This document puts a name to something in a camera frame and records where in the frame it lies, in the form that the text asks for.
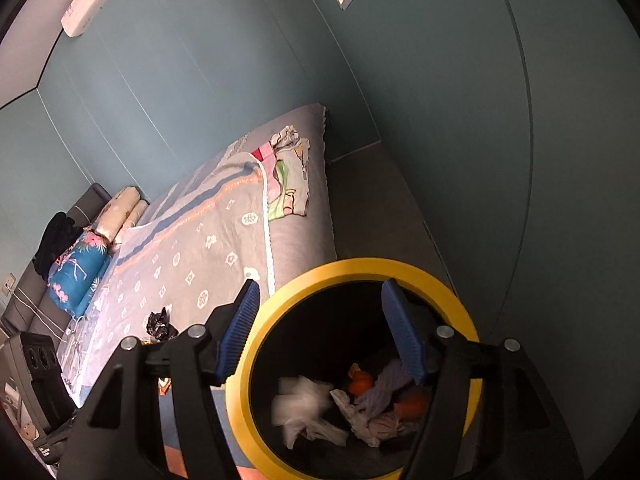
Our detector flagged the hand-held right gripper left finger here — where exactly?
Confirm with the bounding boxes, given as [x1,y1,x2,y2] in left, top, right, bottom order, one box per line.
[57,279,262,480]

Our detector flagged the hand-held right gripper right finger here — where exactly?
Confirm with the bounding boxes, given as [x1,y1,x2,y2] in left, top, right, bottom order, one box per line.
[381,278,585,480]

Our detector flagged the purple foam fruit net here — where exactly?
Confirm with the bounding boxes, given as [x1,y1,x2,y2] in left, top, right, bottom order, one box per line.
[356,357,417,412]

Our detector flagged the orange peel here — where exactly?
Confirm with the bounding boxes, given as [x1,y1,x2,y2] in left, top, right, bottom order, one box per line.
[347,362,432,419]

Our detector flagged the black plastic bag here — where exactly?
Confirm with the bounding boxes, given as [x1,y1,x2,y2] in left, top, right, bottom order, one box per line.
[146,308,179,342]

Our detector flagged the white tissue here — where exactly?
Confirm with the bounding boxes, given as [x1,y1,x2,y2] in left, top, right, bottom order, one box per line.
[271,374,334,449]

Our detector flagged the black bin with yellow rim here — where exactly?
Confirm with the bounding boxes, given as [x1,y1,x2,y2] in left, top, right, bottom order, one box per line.
[225,258,484,480]

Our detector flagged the white plastic bag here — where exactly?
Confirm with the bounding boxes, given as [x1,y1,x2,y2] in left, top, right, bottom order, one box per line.
[329,389,422,449]

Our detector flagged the grey upholstered bed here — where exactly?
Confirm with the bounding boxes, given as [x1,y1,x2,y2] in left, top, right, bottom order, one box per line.
[0,102,339,480]

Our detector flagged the beige folded quilt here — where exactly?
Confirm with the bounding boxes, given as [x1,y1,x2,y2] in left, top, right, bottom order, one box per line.
[117,200,151,246]

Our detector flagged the cartoon printed sheet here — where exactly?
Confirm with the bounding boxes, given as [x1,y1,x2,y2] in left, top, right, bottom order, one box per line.
[252,124,314,221]

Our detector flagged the blue floral folded quilt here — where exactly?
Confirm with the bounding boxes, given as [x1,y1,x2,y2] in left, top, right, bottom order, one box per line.
[47,227,112,317]

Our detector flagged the beige stacked pillows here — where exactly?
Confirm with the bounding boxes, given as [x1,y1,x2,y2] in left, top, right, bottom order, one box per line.
[95,186,139,241]

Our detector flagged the black clothing pile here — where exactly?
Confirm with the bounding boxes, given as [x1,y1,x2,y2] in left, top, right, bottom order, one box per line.
[32,211,84,277]

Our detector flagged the white charging cable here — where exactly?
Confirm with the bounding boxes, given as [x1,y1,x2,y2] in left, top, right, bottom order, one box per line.
[12,287,91,361]

